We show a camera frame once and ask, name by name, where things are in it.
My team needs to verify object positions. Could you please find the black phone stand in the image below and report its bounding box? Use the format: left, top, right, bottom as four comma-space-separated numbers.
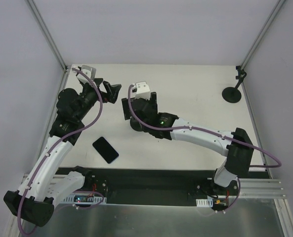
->
221, 66, 247, 104
129, 117, 149, 132

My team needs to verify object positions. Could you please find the blue-edged black smartphone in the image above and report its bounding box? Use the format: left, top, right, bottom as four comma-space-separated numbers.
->
92, 137, 119, 164

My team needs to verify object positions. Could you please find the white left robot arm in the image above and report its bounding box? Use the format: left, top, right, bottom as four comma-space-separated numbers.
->
3, 78, 122, 227

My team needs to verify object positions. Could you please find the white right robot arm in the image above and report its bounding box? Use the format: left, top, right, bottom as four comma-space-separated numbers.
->
123, 92, 254, 195

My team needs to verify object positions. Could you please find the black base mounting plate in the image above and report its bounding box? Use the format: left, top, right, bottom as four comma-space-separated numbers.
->
63, 167, 251, 205

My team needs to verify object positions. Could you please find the shiny metal front plate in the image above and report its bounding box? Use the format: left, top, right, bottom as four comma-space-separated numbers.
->
22, 198, 284, 237

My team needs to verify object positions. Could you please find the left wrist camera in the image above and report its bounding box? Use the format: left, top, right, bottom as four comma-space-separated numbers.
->
76, 65, 96, 83

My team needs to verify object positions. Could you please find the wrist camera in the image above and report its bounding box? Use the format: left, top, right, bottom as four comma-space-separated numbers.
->
132, 81, 151, 100
76, 65, 96, 83

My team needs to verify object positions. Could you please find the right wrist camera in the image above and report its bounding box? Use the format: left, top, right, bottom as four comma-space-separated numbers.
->
132, 81, 151, 100

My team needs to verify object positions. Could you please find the aluminium frame rail left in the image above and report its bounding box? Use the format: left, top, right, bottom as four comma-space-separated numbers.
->
25, 0, 68, 72

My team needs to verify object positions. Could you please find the aluminium frame rail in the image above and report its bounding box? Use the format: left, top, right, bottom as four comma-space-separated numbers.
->
25, 0, 68, 72
240, 0, 287, 71

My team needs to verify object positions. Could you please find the white cable duct left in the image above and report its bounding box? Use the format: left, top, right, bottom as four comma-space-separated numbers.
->
60, 195, 107, 205

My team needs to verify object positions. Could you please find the white cable duct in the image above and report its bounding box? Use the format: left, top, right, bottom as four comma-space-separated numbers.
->
60, 195, 107, 205
196, 198, 213, 208

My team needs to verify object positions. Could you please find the white cable duct right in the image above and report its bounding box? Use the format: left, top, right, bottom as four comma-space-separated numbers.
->
196, 198, 213, 208

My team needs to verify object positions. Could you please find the aluminium frame rail right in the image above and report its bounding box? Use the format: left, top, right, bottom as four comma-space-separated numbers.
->
240, 0, 287, 71

